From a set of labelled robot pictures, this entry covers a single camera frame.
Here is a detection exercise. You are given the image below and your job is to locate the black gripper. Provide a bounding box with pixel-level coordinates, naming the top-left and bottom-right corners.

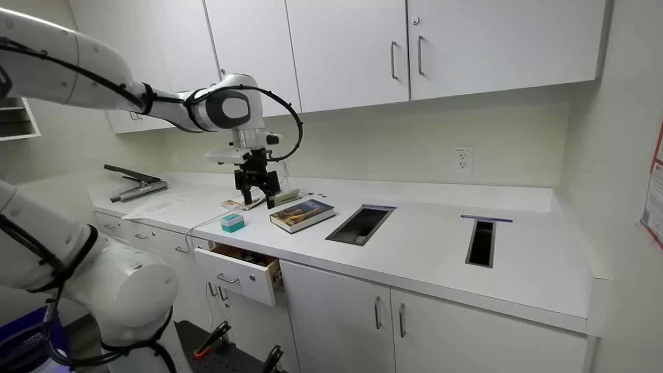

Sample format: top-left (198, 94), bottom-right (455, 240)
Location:
top-left (233, 147), bottom-right (281, 211)

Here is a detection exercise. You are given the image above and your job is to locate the white drawer with wooden inside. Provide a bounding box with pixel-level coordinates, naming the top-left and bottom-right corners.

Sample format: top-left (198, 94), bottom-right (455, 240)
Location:
top-left (192, 240), bottom-right (283, 309)

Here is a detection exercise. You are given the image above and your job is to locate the book with dark picture cover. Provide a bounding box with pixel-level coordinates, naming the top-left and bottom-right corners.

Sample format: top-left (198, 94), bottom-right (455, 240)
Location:
top-left (268, 198), bottom-right (337, 236)

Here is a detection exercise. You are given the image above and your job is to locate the black cart top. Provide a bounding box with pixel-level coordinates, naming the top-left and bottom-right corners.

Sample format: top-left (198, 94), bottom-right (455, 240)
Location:
top-left (175, 318), bottom-right (293, 373)

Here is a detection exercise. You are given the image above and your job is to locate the small teal box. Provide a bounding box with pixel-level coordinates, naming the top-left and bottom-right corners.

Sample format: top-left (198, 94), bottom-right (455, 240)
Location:
top-left (220, 211), bottom-right (249, 235)

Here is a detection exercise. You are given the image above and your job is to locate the rectangular metal counter opening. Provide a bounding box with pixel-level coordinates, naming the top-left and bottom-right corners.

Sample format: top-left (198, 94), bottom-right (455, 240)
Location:
top-left (326, 203), bottom-right (397, 248)

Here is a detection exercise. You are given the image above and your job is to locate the white lower cabinet door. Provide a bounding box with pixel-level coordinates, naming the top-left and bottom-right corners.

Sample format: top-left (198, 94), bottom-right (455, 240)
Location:
top-left (389, 289), bottom-right (597, 373)
top-left (279, 259), bottom-right (395, 373)

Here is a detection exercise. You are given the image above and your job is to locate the white cabinet door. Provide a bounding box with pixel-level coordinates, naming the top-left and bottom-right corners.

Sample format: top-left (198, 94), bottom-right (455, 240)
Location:
top-left (407, 0), bottom-right (611, 103)
top-left (203, 0), bottom-right (303, 121)
top-left (389, 289), bottom-right (597, 373)
top-left (283, 0), bottom-right (413, 116)
top-left (68, 0), bottom-right (223, 135)
top-left (279, 259), bottom-right (395, 373)

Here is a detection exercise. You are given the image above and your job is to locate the white upper cabinet door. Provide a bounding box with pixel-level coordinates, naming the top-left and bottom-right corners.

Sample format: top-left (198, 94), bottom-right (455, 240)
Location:
top-left (68, 0), bottom-right (223, 135)
top-left (203, 0), bottom-right (303, 121)
top-left (283, 0), bottom-right (413, 116)
top-left (407, 0), bottom-right (611, 103)

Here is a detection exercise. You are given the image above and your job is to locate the black clamp with orange tips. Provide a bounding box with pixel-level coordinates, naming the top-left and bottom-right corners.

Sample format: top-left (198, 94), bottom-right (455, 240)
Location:
top-left (261, 344), bottom-right (286, 373)
top-left (190, 319), bottom-right (234, 362)

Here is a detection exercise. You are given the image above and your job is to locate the narrow counter slot opening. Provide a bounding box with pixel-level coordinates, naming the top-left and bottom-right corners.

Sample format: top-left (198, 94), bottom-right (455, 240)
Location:
top-left (459, 214), bottom-right (514, 270)

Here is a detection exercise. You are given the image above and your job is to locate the blue bin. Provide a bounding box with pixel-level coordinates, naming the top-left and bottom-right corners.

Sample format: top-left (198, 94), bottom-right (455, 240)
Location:
top-left (0, 308), bottom-right (70, 373)

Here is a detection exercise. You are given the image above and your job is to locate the white wall outlet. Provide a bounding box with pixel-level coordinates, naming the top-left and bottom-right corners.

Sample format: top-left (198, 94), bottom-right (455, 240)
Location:
top-left (452, 145), bottom-right (477, 175)

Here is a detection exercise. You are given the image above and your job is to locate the wall mounted tray shelf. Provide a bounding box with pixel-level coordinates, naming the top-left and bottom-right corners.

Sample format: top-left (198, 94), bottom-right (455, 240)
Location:
top-left (0, 95), bottom-right (42, 145)

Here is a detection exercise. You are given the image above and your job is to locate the red bordered wall poster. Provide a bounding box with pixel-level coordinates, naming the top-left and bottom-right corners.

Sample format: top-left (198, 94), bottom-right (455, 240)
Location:
top-left (638, 123), bottom-right (663, 252)

